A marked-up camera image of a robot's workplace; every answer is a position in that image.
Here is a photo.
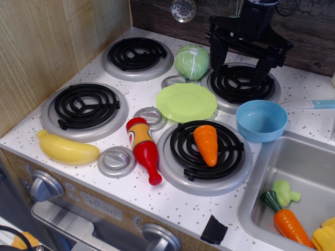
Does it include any hanging silver slotted spoon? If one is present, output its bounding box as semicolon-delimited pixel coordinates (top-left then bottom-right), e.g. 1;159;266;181
170;0;196;23

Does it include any front silver stove knob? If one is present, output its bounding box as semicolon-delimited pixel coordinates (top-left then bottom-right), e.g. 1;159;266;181
97;146;137;178

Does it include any back left stove burner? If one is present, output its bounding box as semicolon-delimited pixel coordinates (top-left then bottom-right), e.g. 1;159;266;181
102;37;173;82

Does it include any green toy cabbage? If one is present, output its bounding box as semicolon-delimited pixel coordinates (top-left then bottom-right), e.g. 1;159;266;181
174;44;210;81

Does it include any orange toy carrot on burner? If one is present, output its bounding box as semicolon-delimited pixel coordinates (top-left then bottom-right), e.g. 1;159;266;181
193;125;218;167

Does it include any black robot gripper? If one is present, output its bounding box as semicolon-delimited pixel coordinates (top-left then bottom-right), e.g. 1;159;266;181
207;1;293;87

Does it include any yellow toy corn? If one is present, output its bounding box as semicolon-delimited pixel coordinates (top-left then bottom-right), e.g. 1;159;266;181
311;217;334;251

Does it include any black tape patch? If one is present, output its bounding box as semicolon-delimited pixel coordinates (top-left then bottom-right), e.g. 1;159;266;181
200;215;228;245

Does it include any black cable bottom left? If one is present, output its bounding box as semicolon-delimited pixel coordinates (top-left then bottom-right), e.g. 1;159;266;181
0;225;34;251

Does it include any left silver oven dial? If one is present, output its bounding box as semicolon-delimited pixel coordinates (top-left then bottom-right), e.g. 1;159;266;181
31;169;65;202

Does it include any front left stove burner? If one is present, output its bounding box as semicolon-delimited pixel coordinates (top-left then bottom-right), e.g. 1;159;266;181
41;83;128;143

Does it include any silver oven door handle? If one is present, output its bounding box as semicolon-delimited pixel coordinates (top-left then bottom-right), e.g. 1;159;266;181
31;201;116;250

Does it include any light green plastic plate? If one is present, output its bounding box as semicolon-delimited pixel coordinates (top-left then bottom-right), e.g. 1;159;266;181
156;83;218;123

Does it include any silver stove knob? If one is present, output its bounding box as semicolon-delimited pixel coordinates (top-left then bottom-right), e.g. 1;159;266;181
97;146;137;178
161;75;189;89
134;107;167;132

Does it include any light green toy broccoli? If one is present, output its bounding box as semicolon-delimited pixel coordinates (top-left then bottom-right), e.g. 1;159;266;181
272;180;301;207

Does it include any back right stove burner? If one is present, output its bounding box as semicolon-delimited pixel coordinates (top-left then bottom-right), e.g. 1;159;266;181
200;63;281;115

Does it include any back silver stove knob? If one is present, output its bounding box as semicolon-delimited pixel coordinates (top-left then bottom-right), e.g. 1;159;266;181
161;75;189;89

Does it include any stainless steel sink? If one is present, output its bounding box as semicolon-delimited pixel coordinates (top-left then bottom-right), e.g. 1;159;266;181
238;131;334;250

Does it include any stove burner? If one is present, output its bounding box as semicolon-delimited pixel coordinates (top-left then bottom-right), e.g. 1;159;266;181
157;120;252;196
200;63;281;115
41;83;128;143
102;37;173;82

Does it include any light blue plastic bowl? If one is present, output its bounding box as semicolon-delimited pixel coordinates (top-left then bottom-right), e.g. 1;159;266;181
236;100;288;143

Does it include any orange object bottom left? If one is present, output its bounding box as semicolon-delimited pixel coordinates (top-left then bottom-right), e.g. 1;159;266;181
10;231;40;250

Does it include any right silver oven dial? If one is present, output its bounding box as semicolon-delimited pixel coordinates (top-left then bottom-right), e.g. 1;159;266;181
142;223;182;251

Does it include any middle silver stove knob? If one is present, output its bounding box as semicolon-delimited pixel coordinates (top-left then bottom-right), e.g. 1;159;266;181
134;107;167;132

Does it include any silver oven dial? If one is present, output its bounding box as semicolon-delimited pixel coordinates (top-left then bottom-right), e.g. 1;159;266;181
142;223;182;251
31;169;65;202

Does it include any hanging silver slotted turner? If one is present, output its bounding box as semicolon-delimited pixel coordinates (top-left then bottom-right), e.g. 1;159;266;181
229;0;244;18

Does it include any front right stove burner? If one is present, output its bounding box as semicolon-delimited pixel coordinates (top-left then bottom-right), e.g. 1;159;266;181
157;120;252;196

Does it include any orange carrot with green top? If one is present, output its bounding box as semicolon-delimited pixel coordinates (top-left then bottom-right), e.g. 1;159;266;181
260;190;314;249

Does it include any blue handled white spatula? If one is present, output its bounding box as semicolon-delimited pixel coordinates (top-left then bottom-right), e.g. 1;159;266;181
280;100;335;110

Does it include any yellow toy banana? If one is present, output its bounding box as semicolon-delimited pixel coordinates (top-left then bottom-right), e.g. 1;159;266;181
37;130;100;165

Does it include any red toy ketchup bottle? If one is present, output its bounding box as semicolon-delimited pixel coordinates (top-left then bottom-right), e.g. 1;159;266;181
126;117;162;186

